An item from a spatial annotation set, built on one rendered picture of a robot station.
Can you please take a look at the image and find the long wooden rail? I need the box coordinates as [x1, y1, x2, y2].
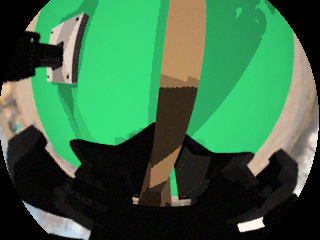
[149, 0, 207, 192]

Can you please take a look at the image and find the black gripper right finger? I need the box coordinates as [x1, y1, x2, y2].
[175, 133, 255, 200]

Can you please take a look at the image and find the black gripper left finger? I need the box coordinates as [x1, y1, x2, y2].
[69, 123, 155, 197]

